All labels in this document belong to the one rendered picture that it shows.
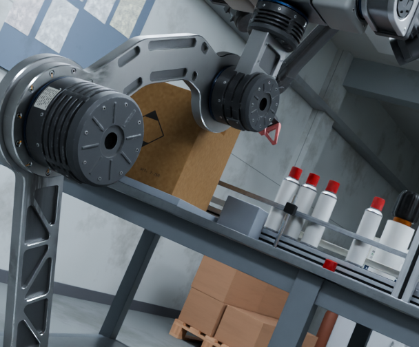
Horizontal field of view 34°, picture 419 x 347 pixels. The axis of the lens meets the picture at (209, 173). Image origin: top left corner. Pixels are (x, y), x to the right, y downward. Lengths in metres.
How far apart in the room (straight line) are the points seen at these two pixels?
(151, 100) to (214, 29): 3.71
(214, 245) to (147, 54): 0.49
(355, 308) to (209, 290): 3.69
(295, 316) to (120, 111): 0.64
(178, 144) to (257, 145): 4.68
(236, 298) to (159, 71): 3.85
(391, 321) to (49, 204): 0.76
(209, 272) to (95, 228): 0.91
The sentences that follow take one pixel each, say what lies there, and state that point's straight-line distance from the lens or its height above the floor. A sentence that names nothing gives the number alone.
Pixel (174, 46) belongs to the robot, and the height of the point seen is 1.15.
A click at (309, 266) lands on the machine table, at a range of 1.57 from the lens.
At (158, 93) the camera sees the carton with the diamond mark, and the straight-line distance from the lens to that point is 1.84.
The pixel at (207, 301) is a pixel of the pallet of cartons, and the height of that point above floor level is 0.34.
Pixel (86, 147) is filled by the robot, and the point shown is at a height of 0.85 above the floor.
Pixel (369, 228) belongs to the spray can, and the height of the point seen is 0.99.
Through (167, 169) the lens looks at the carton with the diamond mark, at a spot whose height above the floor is 0.91.
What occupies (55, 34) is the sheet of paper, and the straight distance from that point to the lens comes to 4.35.
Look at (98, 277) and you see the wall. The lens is 5.30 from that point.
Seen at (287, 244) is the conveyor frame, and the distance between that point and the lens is 2.01.
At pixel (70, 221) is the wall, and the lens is 4.88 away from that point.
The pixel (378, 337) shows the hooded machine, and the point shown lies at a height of 0.57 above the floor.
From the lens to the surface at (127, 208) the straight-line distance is 1.78.
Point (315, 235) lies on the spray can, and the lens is 2.03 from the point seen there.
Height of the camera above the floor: 0.80
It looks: 5 degrees up
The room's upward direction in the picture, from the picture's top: 23 degrees clockwise
